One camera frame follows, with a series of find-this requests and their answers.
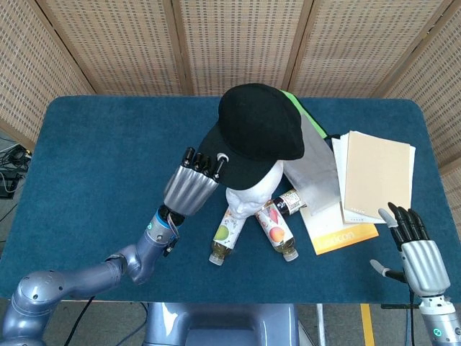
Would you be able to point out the grey robot torso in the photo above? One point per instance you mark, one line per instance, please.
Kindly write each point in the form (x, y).
(223, 324)

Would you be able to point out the white foam mannequin head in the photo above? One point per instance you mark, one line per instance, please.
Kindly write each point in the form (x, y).
(248, 202)

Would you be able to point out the tea bottle green apple label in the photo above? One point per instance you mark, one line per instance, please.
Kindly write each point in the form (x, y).
(223, 234)

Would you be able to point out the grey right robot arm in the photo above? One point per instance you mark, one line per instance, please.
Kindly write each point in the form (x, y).
(441, 320)

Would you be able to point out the tea bottle peach label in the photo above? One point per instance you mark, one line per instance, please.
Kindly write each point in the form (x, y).
(275, 232)

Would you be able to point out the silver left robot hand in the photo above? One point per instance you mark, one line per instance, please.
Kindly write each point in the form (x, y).
(189, 189)

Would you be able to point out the black baseball cap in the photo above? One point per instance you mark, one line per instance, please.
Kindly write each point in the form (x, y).
(259, 126)

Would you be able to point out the white yellow notebook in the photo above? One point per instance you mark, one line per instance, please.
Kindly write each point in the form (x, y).
(335, 234)

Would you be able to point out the beige paper folder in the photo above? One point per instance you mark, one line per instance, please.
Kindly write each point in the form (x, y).
(374, 173)

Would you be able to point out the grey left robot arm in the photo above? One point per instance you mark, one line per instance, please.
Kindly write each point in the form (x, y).
(90, 274)

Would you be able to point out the woven wooden folding screen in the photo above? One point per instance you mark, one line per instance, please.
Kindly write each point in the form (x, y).
(126, 47)

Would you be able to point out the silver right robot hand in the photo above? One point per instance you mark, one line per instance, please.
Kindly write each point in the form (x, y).
(425, 263)

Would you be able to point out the black floor power box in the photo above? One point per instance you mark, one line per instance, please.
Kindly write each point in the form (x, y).
(7, 185)

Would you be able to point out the translucent white plastic bag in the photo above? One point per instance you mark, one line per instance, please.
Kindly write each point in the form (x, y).
(313, 173)

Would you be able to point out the blue felt table cover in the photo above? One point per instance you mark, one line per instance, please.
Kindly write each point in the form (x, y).
(108, 180)

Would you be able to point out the white paper sheets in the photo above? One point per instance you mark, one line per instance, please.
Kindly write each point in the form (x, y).
(338, 162)

